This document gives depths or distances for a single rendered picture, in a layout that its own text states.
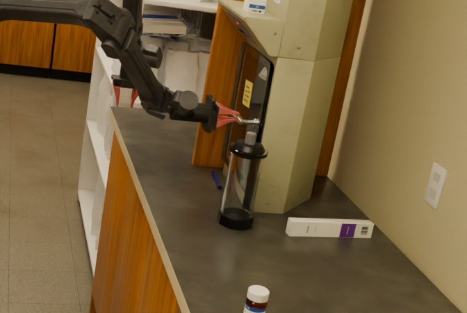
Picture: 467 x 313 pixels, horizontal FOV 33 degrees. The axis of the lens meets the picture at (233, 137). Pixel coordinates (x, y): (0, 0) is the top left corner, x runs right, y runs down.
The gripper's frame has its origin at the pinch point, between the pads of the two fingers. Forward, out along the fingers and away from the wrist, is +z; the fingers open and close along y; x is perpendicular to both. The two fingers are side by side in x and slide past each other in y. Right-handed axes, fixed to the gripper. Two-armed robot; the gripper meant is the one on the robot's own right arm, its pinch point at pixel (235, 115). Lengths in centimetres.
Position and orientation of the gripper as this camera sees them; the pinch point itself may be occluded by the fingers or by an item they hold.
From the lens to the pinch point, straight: 236.6
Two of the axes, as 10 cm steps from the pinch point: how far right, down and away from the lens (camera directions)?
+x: -2.7, -3.1, 9.1
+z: 9.5, 0.8, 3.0
